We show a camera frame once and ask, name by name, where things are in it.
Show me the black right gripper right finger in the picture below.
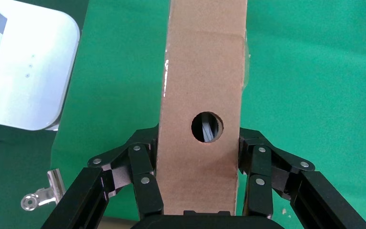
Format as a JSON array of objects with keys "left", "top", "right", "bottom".
[{"left": 238, "top": 127, "right": 366, "bottom": 229}]

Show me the silver binder clip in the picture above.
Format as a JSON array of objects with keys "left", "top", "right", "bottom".
[{"left": 20, "top": 168, "right": 67, "bottom": 212}]

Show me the large green tablecloth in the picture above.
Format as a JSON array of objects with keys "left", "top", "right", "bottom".
[{"left": 50, "top": 0, "right": 366, "bottom": 229}]

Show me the small brown cardboard box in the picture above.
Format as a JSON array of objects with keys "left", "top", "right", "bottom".
[{"left": 155, "top": 0, "right": 250, "bottom": 216}]

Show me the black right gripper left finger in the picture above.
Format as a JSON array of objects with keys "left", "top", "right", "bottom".
[{"left": 41, "top": 125, "right": 165, "bottom": 229}]

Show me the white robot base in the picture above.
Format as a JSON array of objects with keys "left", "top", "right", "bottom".
[{"left": 0, "top": 0, "right": 81, "bottom": 132}]

